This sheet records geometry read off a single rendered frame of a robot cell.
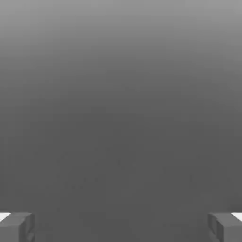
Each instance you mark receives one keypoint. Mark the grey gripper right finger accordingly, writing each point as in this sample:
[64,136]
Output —
[226,226]

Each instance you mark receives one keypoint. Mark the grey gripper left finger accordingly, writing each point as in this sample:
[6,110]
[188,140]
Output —
[15,226]

